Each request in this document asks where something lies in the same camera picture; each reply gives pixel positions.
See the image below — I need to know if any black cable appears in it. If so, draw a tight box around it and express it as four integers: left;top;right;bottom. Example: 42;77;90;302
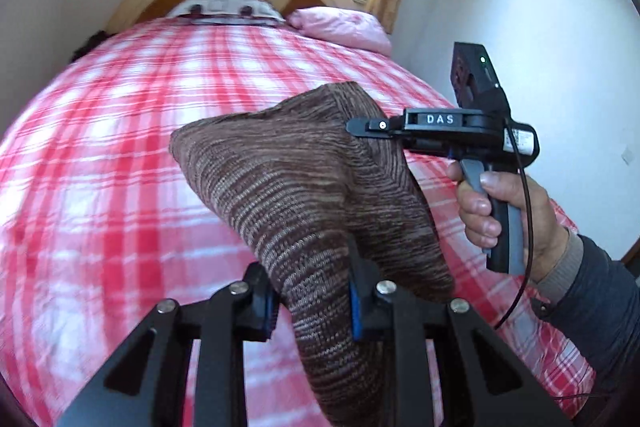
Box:
491;118;535;332

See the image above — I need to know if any right forearm in dark sleeve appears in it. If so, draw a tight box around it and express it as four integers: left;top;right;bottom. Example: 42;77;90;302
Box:
530;232;639;426

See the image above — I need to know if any pink pillow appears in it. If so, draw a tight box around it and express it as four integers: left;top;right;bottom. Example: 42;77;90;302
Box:
286;6;392;56

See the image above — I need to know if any white patterned pillow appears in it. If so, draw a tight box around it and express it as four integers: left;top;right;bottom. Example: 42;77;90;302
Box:
166;0;286;27

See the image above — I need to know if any red white plaid bedsheet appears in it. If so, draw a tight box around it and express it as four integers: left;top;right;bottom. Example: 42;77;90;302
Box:
0;16;598;427

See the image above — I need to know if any person's right hand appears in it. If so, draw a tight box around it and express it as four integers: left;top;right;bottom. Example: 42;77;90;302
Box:
447;161;570;283

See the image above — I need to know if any dark object beside bed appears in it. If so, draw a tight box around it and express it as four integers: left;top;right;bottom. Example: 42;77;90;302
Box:
70;30;113;64

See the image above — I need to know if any brown knitted sweater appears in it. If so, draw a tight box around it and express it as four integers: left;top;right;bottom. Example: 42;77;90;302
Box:
169;82;454;426

